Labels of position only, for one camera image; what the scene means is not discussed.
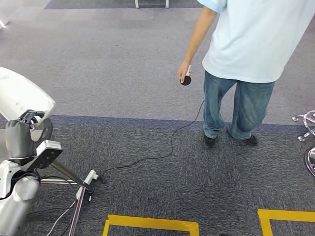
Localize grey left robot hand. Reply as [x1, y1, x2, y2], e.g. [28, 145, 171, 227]
[5, 110, 54, 160]

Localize person's hand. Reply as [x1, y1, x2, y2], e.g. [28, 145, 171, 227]
[178, 60, 192, 84]

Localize black round handheld controller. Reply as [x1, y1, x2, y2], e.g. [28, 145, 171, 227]
[180, 64, 193, 87]

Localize white car body panel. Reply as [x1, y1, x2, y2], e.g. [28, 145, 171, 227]
[0, 66, 57, 143]

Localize white table legs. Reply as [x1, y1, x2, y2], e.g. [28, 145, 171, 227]
[134, 0, 170, 10]

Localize standing person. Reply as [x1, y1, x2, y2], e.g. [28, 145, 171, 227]
[178, 0, 315, 149]

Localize white power strip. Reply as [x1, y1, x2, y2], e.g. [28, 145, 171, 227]
[76, 169, 100, 201]

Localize chrome chair base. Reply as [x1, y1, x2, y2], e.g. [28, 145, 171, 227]
[292, 110, 315, 177]

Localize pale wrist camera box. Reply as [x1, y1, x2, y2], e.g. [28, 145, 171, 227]
[20, 140, 63, 173]

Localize thin black floor cable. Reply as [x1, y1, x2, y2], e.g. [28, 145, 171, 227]
[99, 100, 205, 185]

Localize white power cable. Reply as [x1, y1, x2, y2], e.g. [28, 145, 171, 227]
[45, 200, 78, 236]

